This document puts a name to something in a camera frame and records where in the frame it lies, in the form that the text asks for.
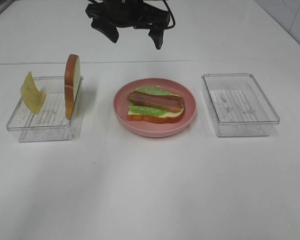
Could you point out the bread slice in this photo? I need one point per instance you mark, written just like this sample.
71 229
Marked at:
168 117
72 78

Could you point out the clear right plastic container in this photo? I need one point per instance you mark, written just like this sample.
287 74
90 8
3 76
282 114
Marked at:
237 105

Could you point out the pink round plate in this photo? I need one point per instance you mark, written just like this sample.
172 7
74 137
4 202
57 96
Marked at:
149 129

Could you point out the green lettuce leaf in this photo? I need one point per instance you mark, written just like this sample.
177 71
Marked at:
135 108

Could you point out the yellow cheese slice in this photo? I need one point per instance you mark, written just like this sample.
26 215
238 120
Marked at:
32 97

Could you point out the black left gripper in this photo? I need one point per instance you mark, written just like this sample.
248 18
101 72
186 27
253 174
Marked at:
108 15

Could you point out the bacon strip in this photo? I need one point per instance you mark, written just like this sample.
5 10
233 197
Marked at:
171 103

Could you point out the clear left plastic container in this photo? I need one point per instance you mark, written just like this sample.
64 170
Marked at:
50 124

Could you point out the clear plastic container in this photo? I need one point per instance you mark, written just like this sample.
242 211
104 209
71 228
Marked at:
50 124
237 105

